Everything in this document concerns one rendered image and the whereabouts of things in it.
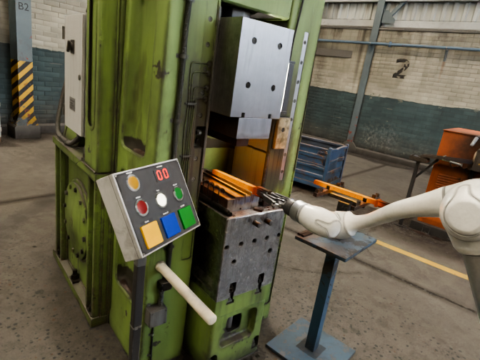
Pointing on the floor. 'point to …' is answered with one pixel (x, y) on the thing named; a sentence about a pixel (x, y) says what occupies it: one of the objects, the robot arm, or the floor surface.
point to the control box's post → (136, 307)
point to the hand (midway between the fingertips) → (263, 193)
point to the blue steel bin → (320, 161)
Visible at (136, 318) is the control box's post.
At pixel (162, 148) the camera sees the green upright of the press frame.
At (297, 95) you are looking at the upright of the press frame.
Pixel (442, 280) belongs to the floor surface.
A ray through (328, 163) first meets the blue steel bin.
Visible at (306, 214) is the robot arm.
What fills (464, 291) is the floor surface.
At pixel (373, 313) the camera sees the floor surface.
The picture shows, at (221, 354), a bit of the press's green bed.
